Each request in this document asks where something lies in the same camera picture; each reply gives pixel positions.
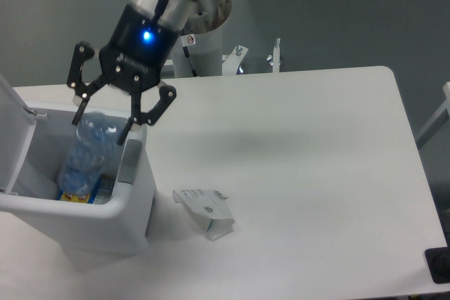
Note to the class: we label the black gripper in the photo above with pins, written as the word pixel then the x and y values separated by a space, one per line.
pixel 137 47

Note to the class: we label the clear plastic water bottle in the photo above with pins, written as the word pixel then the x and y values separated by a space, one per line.
pixel 92 147

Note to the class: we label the white paper carton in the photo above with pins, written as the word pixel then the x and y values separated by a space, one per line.
pixel 208 208

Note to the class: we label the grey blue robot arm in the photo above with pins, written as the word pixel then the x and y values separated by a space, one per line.
pixel 171 14

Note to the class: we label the white trash can lid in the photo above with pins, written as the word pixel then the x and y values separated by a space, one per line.
pixel 18 123

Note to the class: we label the white plastic trash can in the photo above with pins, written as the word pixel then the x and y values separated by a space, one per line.
pixel 119 225

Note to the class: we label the blue yellow snack wrapper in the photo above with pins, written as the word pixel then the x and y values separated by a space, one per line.
pixel 101 193

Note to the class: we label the black device at table edge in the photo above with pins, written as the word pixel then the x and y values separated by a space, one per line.
pixel 438 264

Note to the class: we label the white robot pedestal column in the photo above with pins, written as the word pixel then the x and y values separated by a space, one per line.
pixel 205 25

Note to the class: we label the white metal base frame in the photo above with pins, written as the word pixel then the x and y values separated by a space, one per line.
pixel 185 62

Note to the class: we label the white frame at right edge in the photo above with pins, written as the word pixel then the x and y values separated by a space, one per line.
pixel 437 120

